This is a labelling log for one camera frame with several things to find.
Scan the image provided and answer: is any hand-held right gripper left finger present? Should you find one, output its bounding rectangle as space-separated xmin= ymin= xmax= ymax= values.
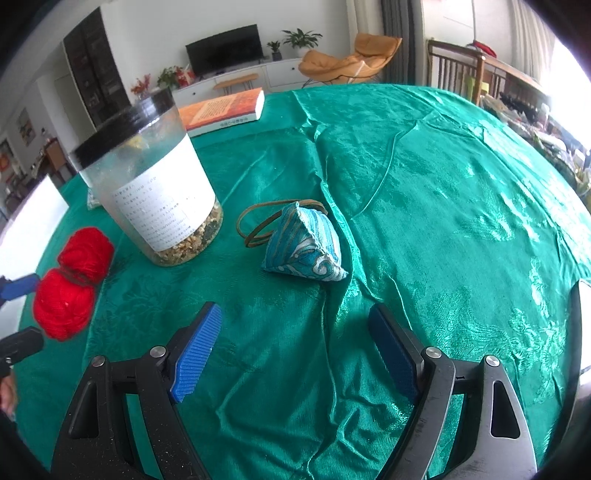
xmin=50 ymin=301 xmax=223 ymax=480

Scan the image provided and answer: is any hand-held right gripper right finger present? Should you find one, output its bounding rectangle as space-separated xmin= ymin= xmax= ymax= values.
xmin=368 ymin=302 xmax=539 ymax=480

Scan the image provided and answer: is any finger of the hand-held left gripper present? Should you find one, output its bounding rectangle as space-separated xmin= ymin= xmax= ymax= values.
xmin=0 ymin=326 xmax=45 ymax=379
xmin=0 ymin=273 xmax=41 ymax=302

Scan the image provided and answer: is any red yarn ball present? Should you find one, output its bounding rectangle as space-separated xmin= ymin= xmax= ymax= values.
xmin=33 ymin=227 xmax=115 ymax=342

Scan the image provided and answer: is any blue patterned fabric sachet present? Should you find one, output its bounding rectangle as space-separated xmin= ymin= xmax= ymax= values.
xmin=236 ymin=199 xmax=349 ymax=282

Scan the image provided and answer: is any person's left hand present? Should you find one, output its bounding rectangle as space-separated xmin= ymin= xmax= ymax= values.
xmin=0 ymin=375 xmax=18 ymax=418

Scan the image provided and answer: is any white board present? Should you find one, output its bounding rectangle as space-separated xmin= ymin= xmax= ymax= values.
xmin=0 ymin=174 xmax=70 ymax=296

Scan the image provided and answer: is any green patterned tablecloth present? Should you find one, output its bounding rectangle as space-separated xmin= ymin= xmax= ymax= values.
xmin=0 ymin=83 xmax=591 ymax=480

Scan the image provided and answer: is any clear jar with black lid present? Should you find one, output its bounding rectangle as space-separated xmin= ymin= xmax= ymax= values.
xmin=69 ymin=88 xmax=224 ymax=267

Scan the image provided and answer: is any black display cabinet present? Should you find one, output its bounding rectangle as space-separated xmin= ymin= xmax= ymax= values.
xmin=63 ymin=8 xmax=131 ymax=123

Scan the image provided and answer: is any orange cover book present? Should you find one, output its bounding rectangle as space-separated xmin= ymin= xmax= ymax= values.
xmin=178 ymin=89 xmax=265 ymax=138

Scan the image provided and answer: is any green plant with red pot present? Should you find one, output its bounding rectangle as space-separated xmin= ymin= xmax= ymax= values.
xmin=157 ymin=65 xmax=195 ymax=88

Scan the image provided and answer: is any pile of household clutter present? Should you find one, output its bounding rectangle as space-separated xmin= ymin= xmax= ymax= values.
xmin=480 ymin=92 xmax=591 ymax=204

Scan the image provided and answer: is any small wooden stool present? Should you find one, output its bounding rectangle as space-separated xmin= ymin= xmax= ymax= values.
xmin=213 ymin=74 xmax=259 ymax=95

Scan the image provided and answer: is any white television cabinet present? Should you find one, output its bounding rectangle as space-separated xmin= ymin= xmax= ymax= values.
xmin=173 ymin=58 xmax=315 ymax=104

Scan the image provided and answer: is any orange lounge chair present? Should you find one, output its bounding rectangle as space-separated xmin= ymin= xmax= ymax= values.
xmin=298 ymin=32 xmax=403 ymax=86

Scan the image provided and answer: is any wooden slatted bench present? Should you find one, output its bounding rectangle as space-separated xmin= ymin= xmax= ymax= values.
xmin=427 ymin=39 xmax=550 ymax=112

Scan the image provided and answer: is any black flat television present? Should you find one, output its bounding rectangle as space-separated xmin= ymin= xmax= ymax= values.
xmin=185 ymin=24 xmax=264 ymax=75

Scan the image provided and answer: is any grey curtain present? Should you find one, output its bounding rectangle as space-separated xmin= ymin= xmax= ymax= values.
xmin=381 ymin=0 xmax=423 ymax=85

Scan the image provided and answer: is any large leafy potted plant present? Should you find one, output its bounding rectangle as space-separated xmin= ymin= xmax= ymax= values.
xmin=281 ymin=28 xmax=323 ymax=51

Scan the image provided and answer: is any wall picture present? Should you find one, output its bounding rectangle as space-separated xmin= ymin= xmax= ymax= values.
xmin=17 ymin=108 xmax=37 ymax=146

